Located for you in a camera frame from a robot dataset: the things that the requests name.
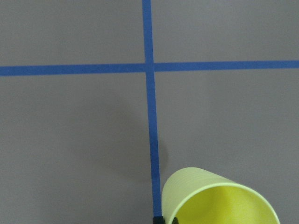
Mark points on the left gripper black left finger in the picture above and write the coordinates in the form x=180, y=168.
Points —
x=158, y=220

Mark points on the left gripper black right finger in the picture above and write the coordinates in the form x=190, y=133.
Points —
x=175, y=221

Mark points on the yellow plastic cup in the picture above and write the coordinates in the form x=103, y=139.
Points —
x=197, y=196

